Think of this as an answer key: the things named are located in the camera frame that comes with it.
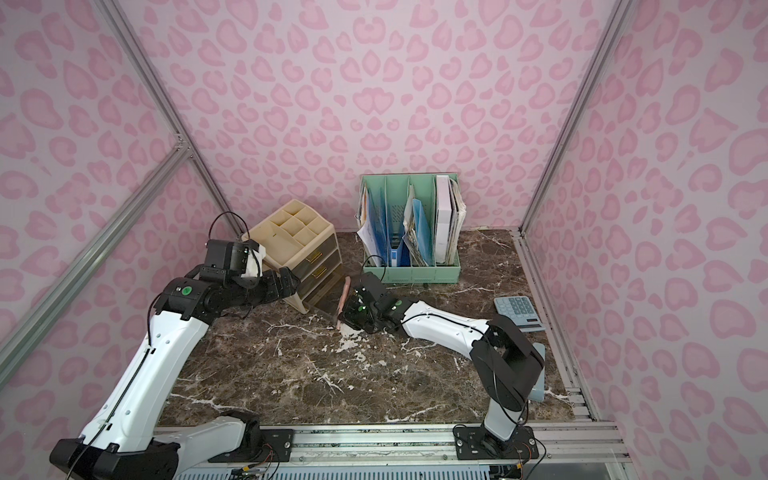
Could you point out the pink knife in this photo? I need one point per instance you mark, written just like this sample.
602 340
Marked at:
341 302

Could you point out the green file organizer rack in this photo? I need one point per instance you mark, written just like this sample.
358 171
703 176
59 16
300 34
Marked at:
394 194

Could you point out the grey blue calculator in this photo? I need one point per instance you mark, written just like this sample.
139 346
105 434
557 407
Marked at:
521 311

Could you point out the beige desktop drawer organizer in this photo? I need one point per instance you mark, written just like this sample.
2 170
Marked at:
298 237

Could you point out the drawer with gold handle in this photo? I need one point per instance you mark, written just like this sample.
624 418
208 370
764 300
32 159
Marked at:
324 299

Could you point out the blue folder in rack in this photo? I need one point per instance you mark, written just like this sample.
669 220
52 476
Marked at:
422 235

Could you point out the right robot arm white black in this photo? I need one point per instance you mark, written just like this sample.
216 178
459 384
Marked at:
507 363

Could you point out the white book in rack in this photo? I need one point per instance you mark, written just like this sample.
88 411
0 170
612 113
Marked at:
443 217

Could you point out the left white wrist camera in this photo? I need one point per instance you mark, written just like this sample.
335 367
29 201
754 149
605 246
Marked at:
255 254

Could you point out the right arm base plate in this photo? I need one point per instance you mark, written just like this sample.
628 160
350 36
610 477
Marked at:
476 443

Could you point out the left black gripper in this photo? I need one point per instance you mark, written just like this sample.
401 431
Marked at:
274 285

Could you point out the aluminium front rail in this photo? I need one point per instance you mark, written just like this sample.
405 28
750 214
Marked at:
427 446

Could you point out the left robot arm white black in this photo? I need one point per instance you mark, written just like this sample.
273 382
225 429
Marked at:
119 442

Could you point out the papers in rack left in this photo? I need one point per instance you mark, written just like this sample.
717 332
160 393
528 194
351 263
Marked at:
370 228

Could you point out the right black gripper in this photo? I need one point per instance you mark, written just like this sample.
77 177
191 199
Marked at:
352 309

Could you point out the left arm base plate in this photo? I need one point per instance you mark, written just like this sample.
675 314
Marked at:
270 444

